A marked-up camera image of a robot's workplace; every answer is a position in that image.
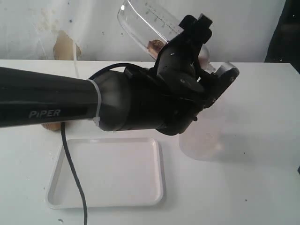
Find black cable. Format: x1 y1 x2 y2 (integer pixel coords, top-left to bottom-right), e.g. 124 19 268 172
60 121 89 225

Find translucent plastic container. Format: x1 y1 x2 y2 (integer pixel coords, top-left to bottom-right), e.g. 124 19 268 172
179 103 226 161

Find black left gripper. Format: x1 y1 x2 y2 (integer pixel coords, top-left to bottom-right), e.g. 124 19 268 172
145 14 240 135

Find white backdrop sheet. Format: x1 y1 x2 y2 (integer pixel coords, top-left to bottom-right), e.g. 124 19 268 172
0 0 285 62

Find gold coins and brown blocks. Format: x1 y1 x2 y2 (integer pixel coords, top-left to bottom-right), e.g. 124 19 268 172
147 39 165 54

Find clear plastic measuring tumbler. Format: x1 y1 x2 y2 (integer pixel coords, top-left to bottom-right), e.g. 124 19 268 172
117 0 209 61

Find white rectangular tray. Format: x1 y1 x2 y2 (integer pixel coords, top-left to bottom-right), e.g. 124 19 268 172
46 137 168 210

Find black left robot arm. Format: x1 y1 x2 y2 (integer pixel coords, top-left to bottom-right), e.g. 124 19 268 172
0 15 239 135

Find clear dome strainer lid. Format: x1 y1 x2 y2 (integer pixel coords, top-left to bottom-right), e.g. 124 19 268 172
198 45 235 76

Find brown wooden cup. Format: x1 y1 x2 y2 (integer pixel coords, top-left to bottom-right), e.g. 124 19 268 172
41 122 61 131

